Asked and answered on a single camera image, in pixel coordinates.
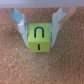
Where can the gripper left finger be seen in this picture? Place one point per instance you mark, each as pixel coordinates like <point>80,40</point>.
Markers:
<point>20,22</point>

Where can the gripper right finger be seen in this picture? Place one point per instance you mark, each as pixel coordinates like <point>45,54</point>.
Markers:
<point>56,20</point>

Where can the yellow block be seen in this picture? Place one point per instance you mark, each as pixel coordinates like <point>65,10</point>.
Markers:
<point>38,38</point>

